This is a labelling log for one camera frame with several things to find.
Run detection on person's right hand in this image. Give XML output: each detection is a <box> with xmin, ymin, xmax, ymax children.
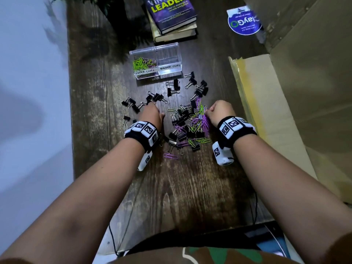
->
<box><xmin>205</xmin><ymin>100</ymin><xmax>237</xmax><ymax>128</ymax></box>

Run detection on black blue bag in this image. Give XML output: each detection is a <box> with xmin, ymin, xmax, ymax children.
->
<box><xmin>241</xmin><ymin>221</ymin><xmax>291</xmax><ymax>259</ymax></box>

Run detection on green potted artificial plant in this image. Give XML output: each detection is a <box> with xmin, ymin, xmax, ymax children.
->
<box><xmin>51</xmin><ymin>0</ymin><xmax>131</xmax><ymax>29</ymax></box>

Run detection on blue round sticker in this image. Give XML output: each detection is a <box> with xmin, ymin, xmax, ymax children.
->
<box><xmin>226</xmin><ymin>5</ymin><xmax>263</xmax><ymax>36</ymax></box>

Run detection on thin black cable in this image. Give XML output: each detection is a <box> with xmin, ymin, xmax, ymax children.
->
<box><xmin>108</xmin><ymin>176</ymin><xmax>147</xmax><ymax>258</ymax></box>
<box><xmin>248</xmin><ymin>191</ymin><xmax>260</xmax><ymax>226</ymax></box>

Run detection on thin white cable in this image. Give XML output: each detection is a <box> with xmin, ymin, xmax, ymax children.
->
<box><xmin>263</xmin><ymin>224</ymin><xmax>287</xmax><ymax>258</ymax></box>

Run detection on person's left hand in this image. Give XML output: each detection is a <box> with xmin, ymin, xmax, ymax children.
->
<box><xmin>139</xmin><ymin>102</ymin><xmax>166</xmax><ymax>133</ymax></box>

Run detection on large brown cardboard box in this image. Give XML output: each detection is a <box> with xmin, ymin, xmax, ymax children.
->
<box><xmin>243</xmin><ymin>0</ymin><xmax>352</xmax><ymax>204</ymax></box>

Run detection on yellowish cardboard sheet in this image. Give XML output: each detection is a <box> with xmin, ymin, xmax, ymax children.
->
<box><xmin>228</xmin><ymin>54</ymin><xmax>318</xmax><ymax>180</ymax></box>

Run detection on black wristband white markers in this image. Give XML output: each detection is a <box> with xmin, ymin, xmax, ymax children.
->
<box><xmin>217</xmin><ymin>115</ymin><xmax>258</xmax><ymax>150</ymax></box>
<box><xmin>124</xmin><ymin>121</ymin><xmax>160</xmax><ymax>153</ymax></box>

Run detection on black left wristband white markers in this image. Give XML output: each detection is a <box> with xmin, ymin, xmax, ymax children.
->
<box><xmin>124</xmin><ymin>121</ymin><xmax>160</xmax><ymax>153</ymax></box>

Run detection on tan book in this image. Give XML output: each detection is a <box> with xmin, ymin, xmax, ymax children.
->
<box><xmin>146</xmin><ymin>9</ymin><xmax>198</xmax><ymax>44</ymax></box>

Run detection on bunch of sorted paper clips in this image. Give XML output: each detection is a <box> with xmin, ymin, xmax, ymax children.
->
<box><xmin>132</xmin><ymin>57</ymin><xmax>158</xmax><ymax>78</ymax></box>

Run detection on pile of black binder clips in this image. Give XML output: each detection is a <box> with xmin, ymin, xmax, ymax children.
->
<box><xmin>131</xmin><ymin>71</ymin><xmax>209</xmax><ymax>156</ymax></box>

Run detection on purple hardcover book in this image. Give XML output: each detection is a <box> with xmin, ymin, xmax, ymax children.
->
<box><xmin>143</xmin><ymin>0</ymin><xmax>198</xmax><ymax>35</ymax></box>

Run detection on person's left forearm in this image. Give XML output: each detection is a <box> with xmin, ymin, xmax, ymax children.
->
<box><xmin>0</xmin><ymin>137</ymin><xmax>146</xmax><ymax>264</ymax></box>

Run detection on person's right forearm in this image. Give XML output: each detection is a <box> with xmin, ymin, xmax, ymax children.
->
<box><xmin>233</xmin><ymin>134</ymin><xmax>352</xmax><ymax>264</ymax></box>

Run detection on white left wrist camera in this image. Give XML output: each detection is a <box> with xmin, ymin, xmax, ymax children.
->
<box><xmin>137</xmin><ymin>150</ymin><xmax>153</xmax><ymax>172</ymax></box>

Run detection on clear two-compartment plastic box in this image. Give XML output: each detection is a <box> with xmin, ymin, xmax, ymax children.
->
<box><xmin>129</xmin><ymin>42</ymin><xmax>183</xmax><ymax>80</ymax></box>

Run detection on black right wristband white markers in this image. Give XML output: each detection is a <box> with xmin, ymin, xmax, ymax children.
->
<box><xmin>217</xmin><ymin>115</ymin><xmax>258</xmax><ymax>150</ymax></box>

